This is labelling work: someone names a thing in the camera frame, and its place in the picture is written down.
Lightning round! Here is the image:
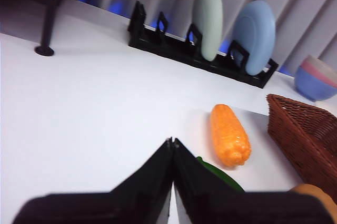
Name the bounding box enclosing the light blue plate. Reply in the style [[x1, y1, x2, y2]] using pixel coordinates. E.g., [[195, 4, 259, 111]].
[[231, 0, 276, 75]]

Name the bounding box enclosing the beige bowl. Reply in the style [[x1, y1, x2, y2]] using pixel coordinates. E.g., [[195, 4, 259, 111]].
[[305, 55, 337, 80]]

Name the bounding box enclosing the tan potato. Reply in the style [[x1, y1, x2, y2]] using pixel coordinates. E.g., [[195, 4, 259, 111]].
[[289, 184, 337, 218]]

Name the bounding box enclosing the grey curtain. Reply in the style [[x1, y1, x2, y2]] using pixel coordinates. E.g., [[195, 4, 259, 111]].
[[71, 0, 337, 77]]

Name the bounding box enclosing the black metal shelf frame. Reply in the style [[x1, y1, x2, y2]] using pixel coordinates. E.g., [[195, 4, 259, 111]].
[[0, 0, 77, 57]]

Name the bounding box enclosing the pale green plate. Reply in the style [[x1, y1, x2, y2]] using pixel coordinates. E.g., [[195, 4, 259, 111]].
[[191, 0, 224, 62]]

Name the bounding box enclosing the black dish rack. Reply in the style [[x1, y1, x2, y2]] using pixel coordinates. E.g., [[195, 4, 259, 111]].
[[127, 0, 279, 89]]

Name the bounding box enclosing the blue bowl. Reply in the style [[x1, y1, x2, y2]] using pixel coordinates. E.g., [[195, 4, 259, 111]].
[[294, 65, 337, 103]]

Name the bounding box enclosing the green cucumber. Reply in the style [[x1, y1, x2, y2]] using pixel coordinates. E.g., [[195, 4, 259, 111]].
[[196, 156, 245, 192]]

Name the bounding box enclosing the orange corn cob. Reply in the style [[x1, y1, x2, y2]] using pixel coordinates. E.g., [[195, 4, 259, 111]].
[[210, 104, 252, 168]]

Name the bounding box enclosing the pink bowl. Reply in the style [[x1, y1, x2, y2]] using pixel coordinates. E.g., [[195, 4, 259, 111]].
[[300, 59, 337, 88]]

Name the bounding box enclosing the brown wicker basket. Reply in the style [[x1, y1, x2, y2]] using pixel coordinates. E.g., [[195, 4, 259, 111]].
[[266, 94, 337, 203]]

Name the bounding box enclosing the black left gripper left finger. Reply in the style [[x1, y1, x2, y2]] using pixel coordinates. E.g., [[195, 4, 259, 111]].
[[12, 137, 174, 224]]

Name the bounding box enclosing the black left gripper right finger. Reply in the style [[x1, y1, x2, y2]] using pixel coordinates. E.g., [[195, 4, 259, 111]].
[[172, 137, 337, 224]]

